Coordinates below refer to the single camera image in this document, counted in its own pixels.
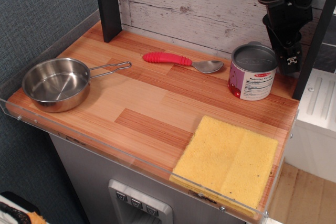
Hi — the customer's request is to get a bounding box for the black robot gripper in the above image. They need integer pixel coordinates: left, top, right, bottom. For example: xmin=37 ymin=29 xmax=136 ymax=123
xmin=262 ymin=0 xmax=312 ymax=74

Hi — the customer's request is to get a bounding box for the toy tin can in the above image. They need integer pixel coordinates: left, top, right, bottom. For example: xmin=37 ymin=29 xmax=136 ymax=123
xmin=228 ymin=41 xmax=278 ymax=101

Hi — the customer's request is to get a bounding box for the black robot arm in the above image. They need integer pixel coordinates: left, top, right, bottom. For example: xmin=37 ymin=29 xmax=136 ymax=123
xmin=258 ymin=0 xmax=313 ymax=75

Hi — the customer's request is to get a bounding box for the stainless steel pot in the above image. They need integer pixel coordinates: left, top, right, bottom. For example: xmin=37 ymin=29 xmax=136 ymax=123
xmin=22 ymin=58 xmax=132 ymax=113

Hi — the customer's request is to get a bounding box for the white toy sink unit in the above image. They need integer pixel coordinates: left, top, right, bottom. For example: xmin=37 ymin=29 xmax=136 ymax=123
xmin=284 ymin=69 xmax=335 ymax=182

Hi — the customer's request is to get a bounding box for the yellow folded cloth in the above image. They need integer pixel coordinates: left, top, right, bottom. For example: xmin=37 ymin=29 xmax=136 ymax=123
xmin=169 ymin=115 xmax=278 ymax=217

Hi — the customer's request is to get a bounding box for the silver dispenser button panel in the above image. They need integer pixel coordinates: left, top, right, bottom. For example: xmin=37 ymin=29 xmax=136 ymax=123
xmin=108 ymin=179 xmax=174 ymax=223

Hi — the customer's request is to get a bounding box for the grey toy fridge cabinet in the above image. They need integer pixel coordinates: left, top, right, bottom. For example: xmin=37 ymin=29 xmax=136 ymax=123
xmin=50 ymin=135 xmax=243 ymax=223

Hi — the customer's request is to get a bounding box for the orange cloth bottom corner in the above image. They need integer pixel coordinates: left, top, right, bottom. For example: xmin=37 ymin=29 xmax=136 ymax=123
xmin=27 ymin=212 xmax=48 ymax=224

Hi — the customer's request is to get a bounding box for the black vertical post right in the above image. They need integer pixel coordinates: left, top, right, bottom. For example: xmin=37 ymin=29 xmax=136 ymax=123
xmin=292 ymin=0 xmax=335 ymax=101

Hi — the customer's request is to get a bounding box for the black vertical post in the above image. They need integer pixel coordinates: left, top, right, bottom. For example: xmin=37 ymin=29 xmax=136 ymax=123
xmin=98 ymin=0 xmax=122 ymax=42
xmin=292 ymin=0 xmax=335 ymax=101

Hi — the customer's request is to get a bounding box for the red handled metal spoon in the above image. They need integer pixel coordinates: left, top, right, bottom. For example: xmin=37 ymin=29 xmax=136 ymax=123
xmin=142 ymin=52 xmax=224 ymax=73

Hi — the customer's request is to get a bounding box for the black vertical post left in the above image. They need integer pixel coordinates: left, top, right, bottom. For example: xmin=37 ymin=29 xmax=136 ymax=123
xmin=98 ymin=0 xmax=122 ymax=42

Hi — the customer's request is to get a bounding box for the clear acrylic guard rail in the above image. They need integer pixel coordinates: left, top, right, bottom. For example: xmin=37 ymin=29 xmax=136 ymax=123
xmin=0 ymin=97 xmax=300 ymax=222

